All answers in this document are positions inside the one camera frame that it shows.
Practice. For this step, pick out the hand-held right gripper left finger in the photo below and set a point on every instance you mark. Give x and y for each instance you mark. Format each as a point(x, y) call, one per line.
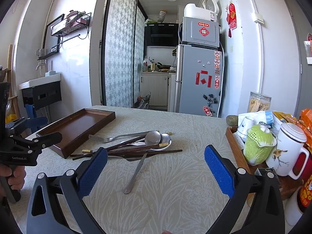
point(93, 173)

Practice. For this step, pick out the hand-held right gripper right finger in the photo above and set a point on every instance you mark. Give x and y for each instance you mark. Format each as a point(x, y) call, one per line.
point(218, 173)

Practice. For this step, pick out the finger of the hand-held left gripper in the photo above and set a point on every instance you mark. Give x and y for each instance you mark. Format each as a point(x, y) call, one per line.
point(48, 137)
point(36, 122)

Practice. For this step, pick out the dark wooden tray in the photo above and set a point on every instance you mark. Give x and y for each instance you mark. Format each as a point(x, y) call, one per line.
point(75, 129)

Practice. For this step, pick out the metal fork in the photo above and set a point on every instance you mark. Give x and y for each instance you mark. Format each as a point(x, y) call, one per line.
point(114, 138)

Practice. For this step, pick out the white ceramic spoon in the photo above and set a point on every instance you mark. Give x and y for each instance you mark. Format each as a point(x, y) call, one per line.
point(168, 144)

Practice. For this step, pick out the small metal spoon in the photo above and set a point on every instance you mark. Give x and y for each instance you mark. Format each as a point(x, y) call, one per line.
point(165, 137)

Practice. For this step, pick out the large metal spoon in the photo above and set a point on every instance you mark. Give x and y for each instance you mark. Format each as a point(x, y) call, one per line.
point(153, 137)

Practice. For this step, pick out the person's left hand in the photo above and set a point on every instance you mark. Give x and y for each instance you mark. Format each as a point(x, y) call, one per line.
point(18, 178)

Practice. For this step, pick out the blue plastic stool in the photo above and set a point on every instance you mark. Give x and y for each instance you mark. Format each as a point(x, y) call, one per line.
point(30, 113)

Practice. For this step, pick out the yellow plastic bag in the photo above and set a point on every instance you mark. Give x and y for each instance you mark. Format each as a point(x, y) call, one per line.
point(11, 119)

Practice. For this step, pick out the black basin cabinet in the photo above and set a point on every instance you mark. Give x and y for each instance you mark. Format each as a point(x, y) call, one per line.
point(42, 95)

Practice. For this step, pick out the light wooden tea tray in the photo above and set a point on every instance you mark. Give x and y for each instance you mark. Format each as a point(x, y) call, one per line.
point(237, 146)

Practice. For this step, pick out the white wash basin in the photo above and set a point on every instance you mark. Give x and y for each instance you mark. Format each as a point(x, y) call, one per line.
point(39, 80)

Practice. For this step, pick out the green cabbage teapot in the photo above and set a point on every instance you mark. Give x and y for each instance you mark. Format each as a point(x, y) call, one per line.
point(258, 143)

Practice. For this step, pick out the white teacup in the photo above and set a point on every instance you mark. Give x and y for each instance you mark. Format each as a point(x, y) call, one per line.
point(245, 126)

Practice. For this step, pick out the brown potato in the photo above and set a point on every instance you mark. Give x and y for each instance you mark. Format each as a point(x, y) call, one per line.
point(231, 120)

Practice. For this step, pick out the metal faucet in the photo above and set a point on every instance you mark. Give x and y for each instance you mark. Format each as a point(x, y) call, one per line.
point(41, 65)

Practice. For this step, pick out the wooden pole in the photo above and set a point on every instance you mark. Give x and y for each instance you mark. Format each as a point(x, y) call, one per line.
point(11, 65)

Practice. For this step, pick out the white bird print teapot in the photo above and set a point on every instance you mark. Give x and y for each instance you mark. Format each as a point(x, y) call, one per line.
point(285, 148)

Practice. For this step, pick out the blue and white packet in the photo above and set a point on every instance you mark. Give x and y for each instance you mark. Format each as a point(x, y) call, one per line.
point(267, 118)

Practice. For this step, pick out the clear glass jar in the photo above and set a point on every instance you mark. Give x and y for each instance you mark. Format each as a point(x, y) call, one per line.
point(258, 102)

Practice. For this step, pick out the grey bag on floor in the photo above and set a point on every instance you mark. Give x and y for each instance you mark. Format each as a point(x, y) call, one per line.
point(143, 101)

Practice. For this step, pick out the black framed mirror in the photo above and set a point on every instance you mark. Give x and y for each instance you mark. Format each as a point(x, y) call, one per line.
point(54, 33)

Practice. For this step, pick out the red and yellow canister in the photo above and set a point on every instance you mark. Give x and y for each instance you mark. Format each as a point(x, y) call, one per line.
point(307, 192)

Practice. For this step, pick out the grey refrigerator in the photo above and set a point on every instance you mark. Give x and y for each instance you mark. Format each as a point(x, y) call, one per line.
point(195, 82)

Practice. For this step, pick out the orange snack packet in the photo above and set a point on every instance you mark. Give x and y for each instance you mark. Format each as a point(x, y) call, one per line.
point(306, 119)

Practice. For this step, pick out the white kitchen cabinet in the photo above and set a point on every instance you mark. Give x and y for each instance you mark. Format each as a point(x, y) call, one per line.
point(156, 87)

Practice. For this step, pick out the patterned sliding door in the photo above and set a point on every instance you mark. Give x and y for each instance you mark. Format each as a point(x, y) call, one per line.
point(119, 43)

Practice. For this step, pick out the black wok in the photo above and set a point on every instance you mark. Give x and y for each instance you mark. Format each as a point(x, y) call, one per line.
point(163, 66)

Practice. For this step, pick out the yellow label bottle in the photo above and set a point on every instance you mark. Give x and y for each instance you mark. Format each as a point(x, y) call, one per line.
point(152, 65)

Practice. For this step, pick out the grey door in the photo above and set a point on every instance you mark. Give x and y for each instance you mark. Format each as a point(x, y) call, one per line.
point(297, 53)

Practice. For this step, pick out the black range hood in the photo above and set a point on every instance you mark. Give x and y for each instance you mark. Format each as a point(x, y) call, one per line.
point(160, 34)

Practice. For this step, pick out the red hanging ornament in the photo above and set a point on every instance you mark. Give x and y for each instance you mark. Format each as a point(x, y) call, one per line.
point(232, 17)

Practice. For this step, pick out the white rice cooker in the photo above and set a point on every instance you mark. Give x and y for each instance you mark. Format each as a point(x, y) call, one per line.
point(197, 11)

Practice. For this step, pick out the white wall switch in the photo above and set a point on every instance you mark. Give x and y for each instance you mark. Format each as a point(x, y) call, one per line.
point(258, 18)

